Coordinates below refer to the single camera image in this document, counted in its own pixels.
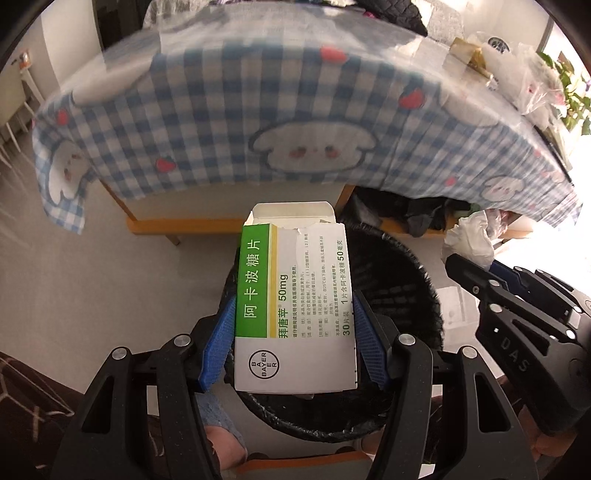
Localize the beige dining chair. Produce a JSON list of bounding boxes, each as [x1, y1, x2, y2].
[[0, 69, 47, 167]]

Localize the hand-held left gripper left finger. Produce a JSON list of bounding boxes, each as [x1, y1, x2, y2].
[[55, 295, 237, 480]]

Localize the black quilted jacket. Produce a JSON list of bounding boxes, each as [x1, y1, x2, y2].
[[355, 0, 428, 35]]

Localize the green potted plant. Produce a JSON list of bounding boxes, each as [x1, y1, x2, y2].
[[538, 51, 591, 136]]

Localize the dark cloth pile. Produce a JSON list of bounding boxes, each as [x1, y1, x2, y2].
[[355, 187, 462, 238]]

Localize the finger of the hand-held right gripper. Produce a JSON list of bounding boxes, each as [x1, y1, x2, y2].
[[444, 253, 513, 315], [491, 261, 591, 326]]

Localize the grey patterned sofa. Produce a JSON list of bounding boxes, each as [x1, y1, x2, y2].
[[143, 0, 462, 44]]

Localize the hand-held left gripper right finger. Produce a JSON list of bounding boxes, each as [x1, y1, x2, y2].
[[353, 291, 539, 480]]

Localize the white green medicine box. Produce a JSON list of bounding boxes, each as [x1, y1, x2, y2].
[[235, 200, 358, 394]]

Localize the black lined trash bin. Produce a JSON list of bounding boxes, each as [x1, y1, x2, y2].
[[222, 222, 444, 446]]

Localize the clear plastic bags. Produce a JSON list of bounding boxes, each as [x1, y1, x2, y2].
[[480, 32, 570, 127]]

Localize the crumpled white plastic bag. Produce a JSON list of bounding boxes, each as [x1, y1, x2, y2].
[[442, 210, 502, 271]]

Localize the white desk fan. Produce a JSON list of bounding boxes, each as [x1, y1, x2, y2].
[[485, 34, 513, 56]]

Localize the blue checked tablecloth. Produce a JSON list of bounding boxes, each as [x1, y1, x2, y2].
[[32, 9, 583, 232]]

